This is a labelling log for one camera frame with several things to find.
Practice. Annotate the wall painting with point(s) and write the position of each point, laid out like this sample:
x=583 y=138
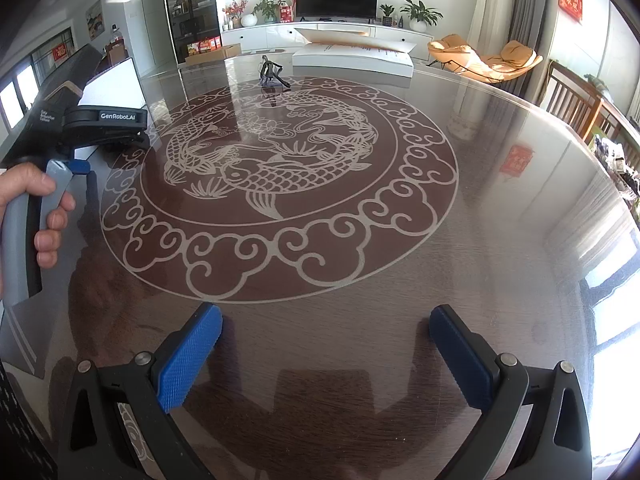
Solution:
x=94 y=20

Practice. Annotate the red flower arrangement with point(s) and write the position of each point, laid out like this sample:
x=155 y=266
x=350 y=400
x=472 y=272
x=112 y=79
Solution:
x=235 y=10

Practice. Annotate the dark figurine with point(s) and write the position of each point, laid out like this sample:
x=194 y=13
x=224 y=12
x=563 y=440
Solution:
x=270 y=72

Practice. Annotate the cardboard box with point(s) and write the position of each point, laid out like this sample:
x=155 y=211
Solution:
x=225 y=52

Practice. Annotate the dark dotted cloth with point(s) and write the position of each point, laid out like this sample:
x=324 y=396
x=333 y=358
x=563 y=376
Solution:
x=20 y=435

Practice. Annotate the person's left hand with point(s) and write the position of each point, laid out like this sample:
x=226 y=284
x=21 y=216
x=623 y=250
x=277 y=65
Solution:
x=25 y=182

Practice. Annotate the orange lounge chair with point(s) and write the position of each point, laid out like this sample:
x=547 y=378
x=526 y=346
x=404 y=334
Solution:
x=520 y=55
x=460 y=57

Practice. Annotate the red gift box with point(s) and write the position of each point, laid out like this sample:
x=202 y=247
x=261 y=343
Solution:
x=286 y=12

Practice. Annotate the red wall hanging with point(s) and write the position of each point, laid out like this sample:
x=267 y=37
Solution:
x=571 y=0

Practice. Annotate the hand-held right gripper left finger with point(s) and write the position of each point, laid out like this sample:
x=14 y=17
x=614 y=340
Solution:
x=187 y=360

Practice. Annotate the black flat panel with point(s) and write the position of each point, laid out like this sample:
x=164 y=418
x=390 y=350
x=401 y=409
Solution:
x=55 y=75

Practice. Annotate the white sheer curtain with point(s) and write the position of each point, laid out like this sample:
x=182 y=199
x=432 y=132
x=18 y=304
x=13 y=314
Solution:
x=492 y=5

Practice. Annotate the water jug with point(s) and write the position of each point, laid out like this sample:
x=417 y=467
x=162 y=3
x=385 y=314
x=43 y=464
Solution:
x=117 y=34

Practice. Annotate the grey curtain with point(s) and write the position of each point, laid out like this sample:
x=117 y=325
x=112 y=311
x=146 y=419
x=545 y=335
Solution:
x=537 y=15

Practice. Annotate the white round vase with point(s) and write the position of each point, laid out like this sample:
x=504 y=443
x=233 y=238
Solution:
x=249 y=20

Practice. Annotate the white flat box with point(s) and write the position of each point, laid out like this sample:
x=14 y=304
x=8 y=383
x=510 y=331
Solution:
x=350 y=57

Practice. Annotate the wooden chair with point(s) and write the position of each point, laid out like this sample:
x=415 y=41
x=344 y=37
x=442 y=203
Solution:
x=570 y=95

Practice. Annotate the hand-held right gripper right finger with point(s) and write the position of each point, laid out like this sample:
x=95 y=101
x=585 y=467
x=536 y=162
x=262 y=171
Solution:
x=460 y=360

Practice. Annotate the red printed package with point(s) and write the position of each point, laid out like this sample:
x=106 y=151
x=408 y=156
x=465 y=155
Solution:
x=205 y=46

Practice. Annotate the green potted plant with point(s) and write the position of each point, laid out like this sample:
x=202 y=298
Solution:
x=267 y=7

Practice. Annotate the white door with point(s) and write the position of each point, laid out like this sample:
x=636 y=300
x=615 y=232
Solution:
x=155 y=25

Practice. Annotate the small potted plant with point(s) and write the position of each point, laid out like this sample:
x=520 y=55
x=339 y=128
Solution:
x=386 y=12

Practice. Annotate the red door sign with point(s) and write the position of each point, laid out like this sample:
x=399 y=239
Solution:
x=61 y=51

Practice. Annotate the white television cabinet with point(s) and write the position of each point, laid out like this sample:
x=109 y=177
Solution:
x=250 y=35

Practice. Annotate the large plant in white pot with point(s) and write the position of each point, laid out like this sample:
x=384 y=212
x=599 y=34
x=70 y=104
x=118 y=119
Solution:
x=420 y=12

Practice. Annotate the black glass cabinet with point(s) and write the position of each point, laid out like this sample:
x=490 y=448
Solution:
x=190 y=10

